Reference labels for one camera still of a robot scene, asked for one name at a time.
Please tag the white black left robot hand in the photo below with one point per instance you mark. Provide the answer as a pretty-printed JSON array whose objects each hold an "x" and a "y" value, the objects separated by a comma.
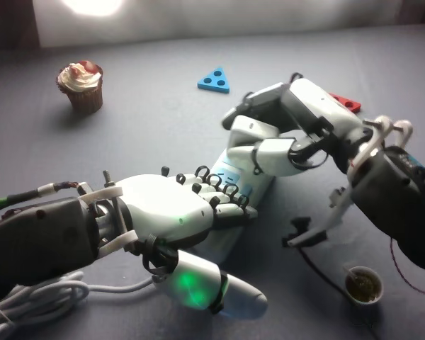
[{"x": 163, "y": 205}]

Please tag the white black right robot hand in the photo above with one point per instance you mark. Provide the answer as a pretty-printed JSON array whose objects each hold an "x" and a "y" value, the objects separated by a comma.
[{"x": 318, "y": 106}]

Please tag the white remote control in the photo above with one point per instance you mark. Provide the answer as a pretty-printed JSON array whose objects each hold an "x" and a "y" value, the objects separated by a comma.
[{"x": 233, "y": 173}]

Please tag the red triangle block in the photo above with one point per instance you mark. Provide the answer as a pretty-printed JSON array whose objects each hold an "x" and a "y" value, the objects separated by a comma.
[{"x": 350, "y": 103}]

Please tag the grey table cloth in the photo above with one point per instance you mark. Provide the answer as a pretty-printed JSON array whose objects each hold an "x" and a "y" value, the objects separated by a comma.
[{"x": 145, "y": 124}]

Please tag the blue triangle block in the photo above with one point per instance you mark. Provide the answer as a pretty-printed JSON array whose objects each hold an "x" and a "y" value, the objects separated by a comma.
[{"x": 207, "y": 84}]

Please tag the white backdrop board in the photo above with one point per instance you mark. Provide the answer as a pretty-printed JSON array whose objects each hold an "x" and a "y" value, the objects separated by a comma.
[{"x": 233, "y": 17}]

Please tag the toy cupcake with cream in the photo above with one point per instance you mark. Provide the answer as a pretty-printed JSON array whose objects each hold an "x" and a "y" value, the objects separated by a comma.
[{"x": 81, "y": 95}]

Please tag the small paper cup with drink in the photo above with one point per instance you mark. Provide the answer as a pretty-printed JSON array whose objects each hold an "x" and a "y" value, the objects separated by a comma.
[{"x": 363, "y": 285}]

